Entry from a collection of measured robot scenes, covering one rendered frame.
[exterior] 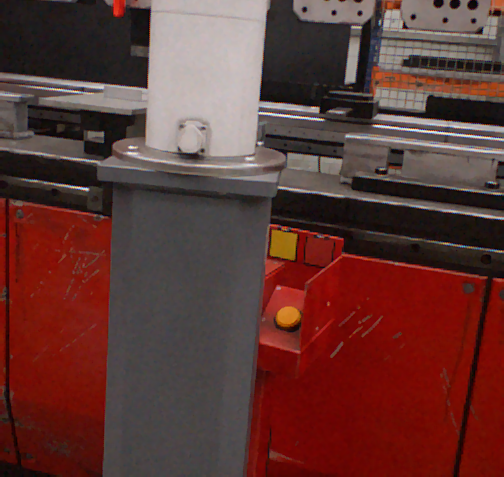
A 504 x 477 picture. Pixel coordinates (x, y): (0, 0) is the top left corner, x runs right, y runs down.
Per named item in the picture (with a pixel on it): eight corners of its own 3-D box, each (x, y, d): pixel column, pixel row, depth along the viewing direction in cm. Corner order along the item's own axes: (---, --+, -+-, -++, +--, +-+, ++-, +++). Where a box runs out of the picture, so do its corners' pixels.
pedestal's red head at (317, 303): (178, 346, 109) (185, 236, 104) (225, 314, 123) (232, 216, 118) (297, 380, 101) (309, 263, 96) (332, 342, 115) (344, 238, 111)
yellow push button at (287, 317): (274, 330, 108) (272, 322, 107) (283, 311, 111) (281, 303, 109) (296, 336, 107) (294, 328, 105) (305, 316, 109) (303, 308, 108)
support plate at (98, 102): (38, 104, 124) (38, 98, 124) (108, 96, 148) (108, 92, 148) (131, 115, 119) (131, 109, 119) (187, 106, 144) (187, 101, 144)
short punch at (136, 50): (128, 55, 146) (130, 7, 143) (133, 55, 148) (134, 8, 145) (173, 59, 143) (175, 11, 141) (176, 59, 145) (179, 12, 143)
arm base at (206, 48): (282, 183, 67) (301, -20, 62) (88, 164, 68) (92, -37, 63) (288, 154, 85) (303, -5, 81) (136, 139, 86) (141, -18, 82)
